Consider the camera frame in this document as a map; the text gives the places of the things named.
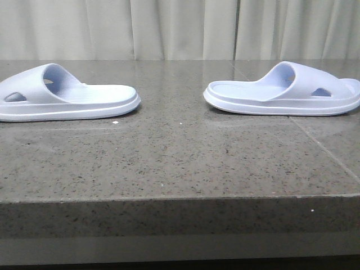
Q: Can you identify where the beige pleated curtain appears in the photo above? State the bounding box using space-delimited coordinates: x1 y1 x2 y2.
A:
1 1 359 60

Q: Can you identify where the light blue slipper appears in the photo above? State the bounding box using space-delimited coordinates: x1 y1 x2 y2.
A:
1 63 141 122
204 61 359 116

